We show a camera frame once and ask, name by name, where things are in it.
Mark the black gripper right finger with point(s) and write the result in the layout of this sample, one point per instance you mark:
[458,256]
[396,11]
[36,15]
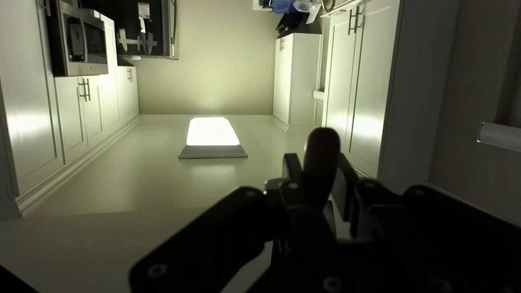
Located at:
[434,216]

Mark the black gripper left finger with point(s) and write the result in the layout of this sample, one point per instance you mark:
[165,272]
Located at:
[217,244]

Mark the white cabinet beside microwave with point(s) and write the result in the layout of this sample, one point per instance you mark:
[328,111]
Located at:
[126,91]

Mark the white cabinet above microwave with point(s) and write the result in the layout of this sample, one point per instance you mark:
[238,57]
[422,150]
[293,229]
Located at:
[82,116]

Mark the stainless steel microwave oven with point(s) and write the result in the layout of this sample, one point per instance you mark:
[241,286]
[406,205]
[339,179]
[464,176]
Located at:
[79,37]

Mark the narrow white wall cabinet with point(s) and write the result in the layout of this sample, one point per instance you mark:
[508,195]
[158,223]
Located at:
[295,75]

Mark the large white wall cabinet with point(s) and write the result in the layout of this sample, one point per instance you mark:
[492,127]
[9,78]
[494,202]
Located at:
[26,119]

